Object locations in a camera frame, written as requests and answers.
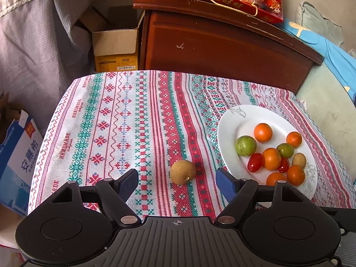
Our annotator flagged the green fruit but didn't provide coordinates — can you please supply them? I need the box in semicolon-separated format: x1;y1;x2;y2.
235;136;257;156
276;143;294;158

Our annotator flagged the checkered grey curtain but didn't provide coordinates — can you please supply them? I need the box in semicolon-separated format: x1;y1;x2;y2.
1;0;91;133

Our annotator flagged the red cherry tomato small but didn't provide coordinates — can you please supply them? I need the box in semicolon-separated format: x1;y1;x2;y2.
277;158;290;174

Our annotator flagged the open cardboard box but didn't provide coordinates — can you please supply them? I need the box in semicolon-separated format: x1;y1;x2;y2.
79;6;145;72

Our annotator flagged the mandarin orange top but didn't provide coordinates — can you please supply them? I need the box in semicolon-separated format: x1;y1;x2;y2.
253;123;273;144

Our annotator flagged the patterned striped tablecloth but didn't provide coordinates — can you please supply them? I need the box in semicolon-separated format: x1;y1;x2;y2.
29;71;355;217

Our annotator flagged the red cherry tomato large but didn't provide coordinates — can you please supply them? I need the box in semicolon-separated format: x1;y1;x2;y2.
247;152;264;173

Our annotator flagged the brown longan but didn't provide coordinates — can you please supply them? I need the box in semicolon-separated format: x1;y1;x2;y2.
170;160;197;185
292;152;307;169

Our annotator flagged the mandarin orange hidden front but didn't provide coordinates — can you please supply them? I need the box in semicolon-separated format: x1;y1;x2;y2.
287;165;305;186

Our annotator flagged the dark wooden cabinet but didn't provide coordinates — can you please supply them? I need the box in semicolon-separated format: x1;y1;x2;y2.
133;0;324;93

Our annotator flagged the blue white carton box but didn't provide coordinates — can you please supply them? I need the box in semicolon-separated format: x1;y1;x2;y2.
0;110;43;216

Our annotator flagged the white floral plate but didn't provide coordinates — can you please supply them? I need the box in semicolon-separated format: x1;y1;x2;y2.
217;105;318;198

